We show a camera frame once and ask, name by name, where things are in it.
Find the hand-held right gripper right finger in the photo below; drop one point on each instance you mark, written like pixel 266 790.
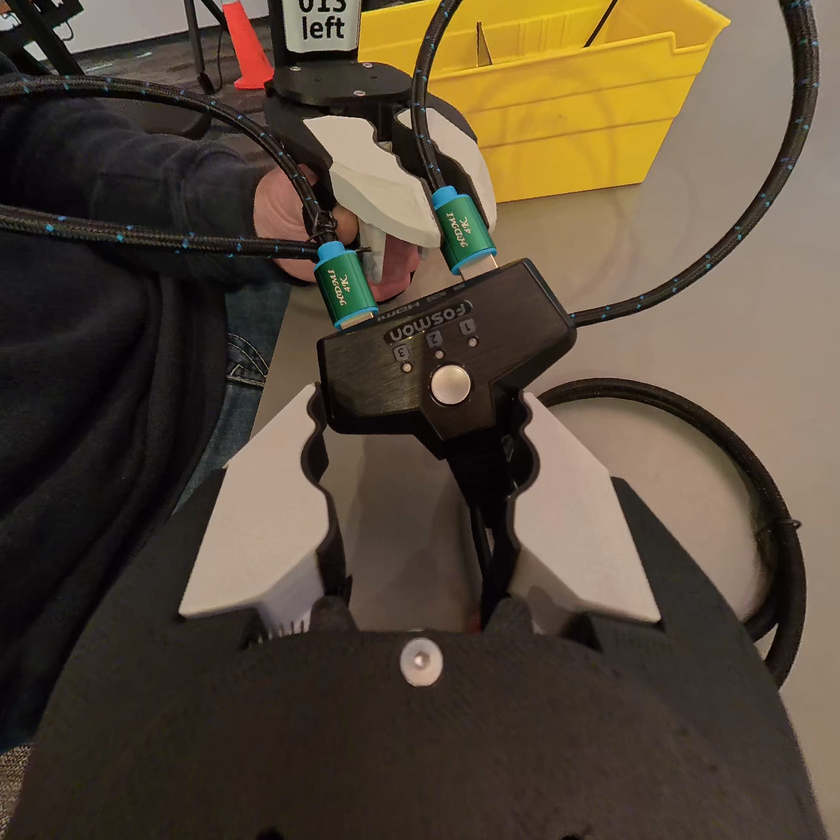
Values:
pixel 577 525

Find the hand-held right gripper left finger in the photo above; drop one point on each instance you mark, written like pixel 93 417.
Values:
pixel 262 512

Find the person's left hand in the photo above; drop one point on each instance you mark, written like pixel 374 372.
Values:
pixel 289 223

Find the yellow plastic bin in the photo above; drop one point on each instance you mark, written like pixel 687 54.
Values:
pixel 558 131

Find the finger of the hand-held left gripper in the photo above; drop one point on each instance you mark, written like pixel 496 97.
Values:
pixel 374 184
pixel 466 157

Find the person's dark sweater torso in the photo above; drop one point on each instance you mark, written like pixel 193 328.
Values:
pixel 98 459

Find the person's blue jeans leg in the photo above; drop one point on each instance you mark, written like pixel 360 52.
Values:
pixel 243 367

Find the orange traffic cone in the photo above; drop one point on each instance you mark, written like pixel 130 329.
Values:
pixel 249 52

